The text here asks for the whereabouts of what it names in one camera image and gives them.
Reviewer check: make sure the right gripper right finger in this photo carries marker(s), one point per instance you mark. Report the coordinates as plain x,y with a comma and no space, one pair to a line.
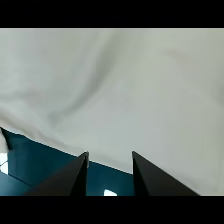
153,181

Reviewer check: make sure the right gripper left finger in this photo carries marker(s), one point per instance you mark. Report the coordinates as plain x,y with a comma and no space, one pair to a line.
71,180

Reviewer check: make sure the white garment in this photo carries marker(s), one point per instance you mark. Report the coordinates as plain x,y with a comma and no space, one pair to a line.
126,93

